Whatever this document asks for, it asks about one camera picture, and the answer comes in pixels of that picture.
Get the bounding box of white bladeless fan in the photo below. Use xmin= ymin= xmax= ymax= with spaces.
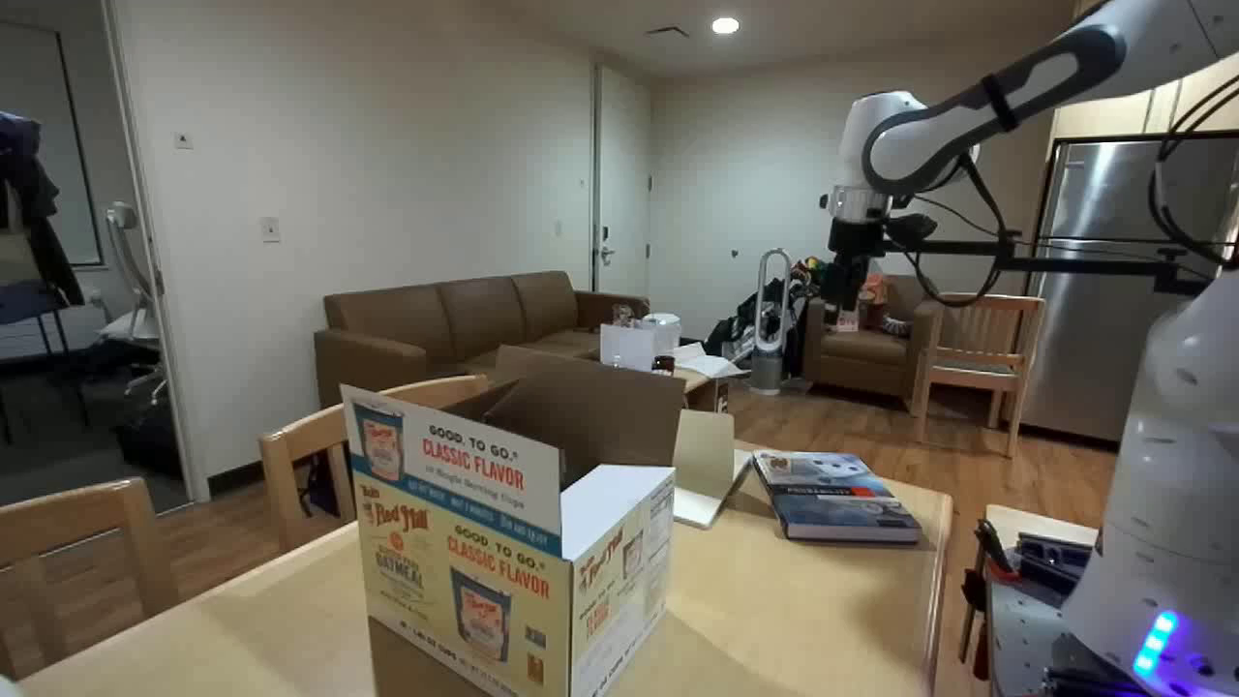
xmin=752 ymin=245 xmax=797 ymax=397

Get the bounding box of orange box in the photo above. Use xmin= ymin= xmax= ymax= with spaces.
xmin=856 ymin=276 xmax=899 ymax=332

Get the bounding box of cabinet above refrigerator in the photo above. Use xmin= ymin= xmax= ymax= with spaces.
xmin=1049 ymin=55 xmax=1239 ymax=147

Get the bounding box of brown armchair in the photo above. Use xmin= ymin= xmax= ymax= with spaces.
xmin=802 ymin=272 xmax=942 ymax=402

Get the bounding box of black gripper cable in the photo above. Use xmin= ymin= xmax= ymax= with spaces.
xmin=900 ymin=149 xmax=1018 ymax=311

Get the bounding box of light wooden dining chair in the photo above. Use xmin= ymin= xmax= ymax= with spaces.
xmin=256 ymin=372 xmax=496 ymax=553
xmin=0 ymin=477 xmax=180 ymax=680

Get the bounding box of black orange clamp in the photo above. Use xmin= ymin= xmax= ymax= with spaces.
xmin=957 ymin=513 xmax=1020 ymax=680

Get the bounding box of dark hanging jacket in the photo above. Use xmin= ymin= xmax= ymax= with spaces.
xmin=0 ymin=109 xmax=87 ymax=311

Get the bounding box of white room door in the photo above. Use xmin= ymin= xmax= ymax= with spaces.
xmin=591 ymin=63 xmax=653 ymax=303

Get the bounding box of blue folding chair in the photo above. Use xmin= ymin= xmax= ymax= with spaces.
xmin=0 ymin=280 xmax=98 ymax=433

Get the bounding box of wall whiteboard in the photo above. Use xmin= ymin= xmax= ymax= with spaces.
xmin=0 ymin=16 xmax=104 ymax=272

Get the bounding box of probability textbook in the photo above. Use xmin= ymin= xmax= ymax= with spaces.
xmin=752 ymin=446 xmax=926 ymax=551

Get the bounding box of printed cardboard box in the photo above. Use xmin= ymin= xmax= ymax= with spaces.
xmin=336 ymin=343 xmax=687 ymax=697

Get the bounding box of black camera boom pole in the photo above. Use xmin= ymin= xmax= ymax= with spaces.
xmin=884 ymin=233 xmax=1215 ymax=294

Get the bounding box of wooden slat-back armchair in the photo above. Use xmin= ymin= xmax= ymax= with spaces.
xmin=904 ymin=289 xmax=1049 ymax=458

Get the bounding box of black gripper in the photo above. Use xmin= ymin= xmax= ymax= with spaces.
xmin=822 ymin=212 xmax=895 ymax=318

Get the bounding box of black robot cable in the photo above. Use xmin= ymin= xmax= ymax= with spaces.
xmin=1142 ymin=72 xmax=1239 ymax=267

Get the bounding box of black bags pile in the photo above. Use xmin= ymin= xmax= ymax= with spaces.
xmin=702 ymin=287 xmax=779 ymax=358

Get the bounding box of stainless steel refrigerator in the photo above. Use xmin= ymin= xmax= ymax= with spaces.
xmin=1020 ymin=132 xmax=1239 ymax=449

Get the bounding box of black stereo camera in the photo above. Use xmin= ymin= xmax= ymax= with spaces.
xmin=885 ymin=212 xmax=942 ymax=252

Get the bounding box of brown leather sofa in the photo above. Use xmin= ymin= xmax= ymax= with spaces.
xmin=308 ymin=267 xmax=653 ymax=407

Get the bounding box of low coffee table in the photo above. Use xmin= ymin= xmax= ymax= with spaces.
xmin=649 ymin=342 xmax=752 ymax=411

